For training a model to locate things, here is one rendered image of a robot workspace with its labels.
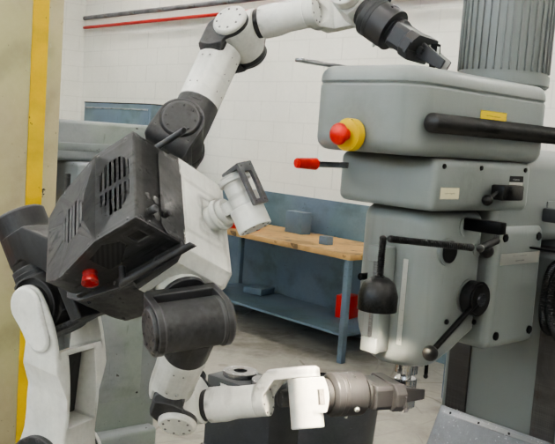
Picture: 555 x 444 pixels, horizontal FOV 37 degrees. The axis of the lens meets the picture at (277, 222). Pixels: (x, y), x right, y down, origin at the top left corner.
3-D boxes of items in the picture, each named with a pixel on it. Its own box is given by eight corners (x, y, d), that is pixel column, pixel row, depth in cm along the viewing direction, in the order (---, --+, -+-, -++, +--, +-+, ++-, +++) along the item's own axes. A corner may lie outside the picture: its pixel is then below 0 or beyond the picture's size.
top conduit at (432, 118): (438, 133, 140) (440, 112, 140) (418, 131, 143) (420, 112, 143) (568, 145, 171) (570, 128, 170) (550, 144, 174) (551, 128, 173)
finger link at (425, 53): (439, 72, 162) (416, 56, 165) (447, 58, 161) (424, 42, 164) (436, 71, 161) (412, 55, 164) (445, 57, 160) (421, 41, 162)
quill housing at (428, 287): (420, 377, 156) (435, 210, 153) (341, 351, 171) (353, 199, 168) (477, 364, 169) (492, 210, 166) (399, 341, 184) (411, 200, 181)
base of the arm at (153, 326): (151, 376, 144) (159, 330, 137) (131, 325, 153) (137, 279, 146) (230, 362, 150) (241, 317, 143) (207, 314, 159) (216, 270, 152)
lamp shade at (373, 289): (353, 310, 146) (356, 276, 145) (361, 303, 152) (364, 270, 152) (393, 315, 144) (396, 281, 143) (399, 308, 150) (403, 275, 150)
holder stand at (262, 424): (265, 470, 199) (271, 390, 197) (203, 443, 213) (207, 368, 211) (297, 457, 208) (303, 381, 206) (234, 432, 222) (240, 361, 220)
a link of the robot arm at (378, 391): (410, 379, 163) (358, 381, 158) (405, 425, 164) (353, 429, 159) (377, 361, 175) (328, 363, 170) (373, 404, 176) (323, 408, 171)
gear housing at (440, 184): (432, 212, 149) (437, 158, 148) (336, 198, 167) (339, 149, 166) (529, 210, 172) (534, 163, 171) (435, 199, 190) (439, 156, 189)
